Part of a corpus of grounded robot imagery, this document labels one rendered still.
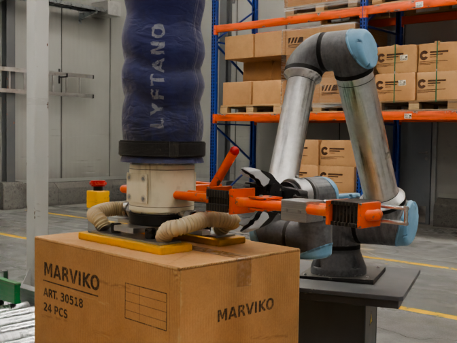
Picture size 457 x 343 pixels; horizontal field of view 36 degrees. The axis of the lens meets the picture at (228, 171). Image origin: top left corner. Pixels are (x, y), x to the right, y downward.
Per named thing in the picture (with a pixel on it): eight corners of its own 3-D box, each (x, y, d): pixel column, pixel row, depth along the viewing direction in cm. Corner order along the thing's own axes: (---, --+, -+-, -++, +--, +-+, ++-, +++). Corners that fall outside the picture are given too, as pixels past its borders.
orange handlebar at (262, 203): (92, 192, 200) (92, 180, 200) (172, 188, 222) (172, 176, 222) (371, 226, 136) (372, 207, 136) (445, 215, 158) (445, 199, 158)
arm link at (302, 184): (313, 213, 181) (314, 175, 180) (302, 214, 177) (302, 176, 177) (285, 210, 187) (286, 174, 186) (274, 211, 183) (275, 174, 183)
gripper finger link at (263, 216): (230, 238, 170) (251, 214, 175) (249, 241, 166) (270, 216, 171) (226, 229, 168) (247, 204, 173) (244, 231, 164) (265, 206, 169)
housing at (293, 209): (279, 220, 152) (279, 199, 152) (298, 217, 157) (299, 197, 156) (305, 223, 147) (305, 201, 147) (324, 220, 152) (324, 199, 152)
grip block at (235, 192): (202, 211, 166) (203, 186, 166) (231, 209, 173) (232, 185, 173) (228, 215, 160) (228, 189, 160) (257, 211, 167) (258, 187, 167)
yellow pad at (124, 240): (77, 239, 186) (77, 220, 186) (108, 235, 193) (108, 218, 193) (161, 256, 162) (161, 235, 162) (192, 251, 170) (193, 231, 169)
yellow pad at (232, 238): (134, 233, 200) (134, 215, 199) (161, 229, 207) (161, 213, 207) (219, 248, 176) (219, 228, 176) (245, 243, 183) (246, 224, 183)
